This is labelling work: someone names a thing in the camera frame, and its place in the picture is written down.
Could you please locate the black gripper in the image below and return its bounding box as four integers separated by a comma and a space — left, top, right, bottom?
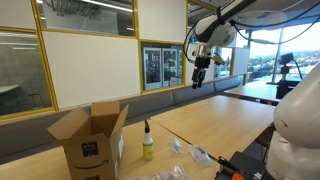
191, 45, 217, 90

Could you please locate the yellow spray bottle black nozzle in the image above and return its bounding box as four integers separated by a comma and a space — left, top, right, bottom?
142, 119, 155, 160

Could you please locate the black box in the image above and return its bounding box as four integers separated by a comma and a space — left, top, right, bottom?
229, 151, 266, 180

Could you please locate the brown cardboard shipping box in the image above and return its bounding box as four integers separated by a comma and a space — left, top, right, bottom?
46, 100, 130, 180

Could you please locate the white framed poster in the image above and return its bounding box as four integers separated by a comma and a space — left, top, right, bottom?
143, 47, 163, 91
162, 48, 180, 88

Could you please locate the grey upholstered bench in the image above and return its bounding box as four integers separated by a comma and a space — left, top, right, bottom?
0, 76, 241, 164

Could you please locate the wooden background table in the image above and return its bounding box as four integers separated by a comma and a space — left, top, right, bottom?
223, 80, 284, 104

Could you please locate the black and orange clamp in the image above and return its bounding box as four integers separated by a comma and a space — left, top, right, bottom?
214, 155, 246, 180

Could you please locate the white round pendant lamp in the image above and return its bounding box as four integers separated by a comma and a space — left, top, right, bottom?
233, 9, 288, 32

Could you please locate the wooden stool behind glass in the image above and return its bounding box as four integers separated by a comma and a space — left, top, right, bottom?
29, 92, 44, 109

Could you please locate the white table behind glass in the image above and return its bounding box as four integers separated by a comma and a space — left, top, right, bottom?
0, 84, 22, 114

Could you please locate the wrist camera on wooden mount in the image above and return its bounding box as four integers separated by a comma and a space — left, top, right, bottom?
212, 54, 227, 66

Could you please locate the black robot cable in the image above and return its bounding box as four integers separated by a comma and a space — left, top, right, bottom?
183, 0, 320, 64

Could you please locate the black camera on stand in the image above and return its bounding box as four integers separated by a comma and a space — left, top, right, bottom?
275, 52, 303, 99

